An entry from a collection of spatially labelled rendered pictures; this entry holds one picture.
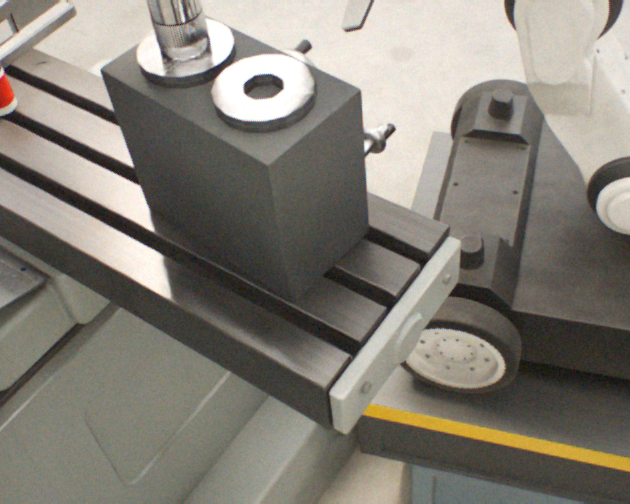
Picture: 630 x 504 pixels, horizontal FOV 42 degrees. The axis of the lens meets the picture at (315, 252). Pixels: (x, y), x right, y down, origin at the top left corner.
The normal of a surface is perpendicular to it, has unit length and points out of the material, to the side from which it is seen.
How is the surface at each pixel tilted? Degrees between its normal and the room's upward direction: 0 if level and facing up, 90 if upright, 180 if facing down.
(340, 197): 90
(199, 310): 0
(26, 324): 90
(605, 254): 0
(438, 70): 0
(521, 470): 90
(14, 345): 90
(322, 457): 63
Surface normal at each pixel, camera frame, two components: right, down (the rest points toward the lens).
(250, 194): -0.66, 0.61
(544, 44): -0.28, 0.75
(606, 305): -0.09, -0.65
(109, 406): 0.81, 0.40
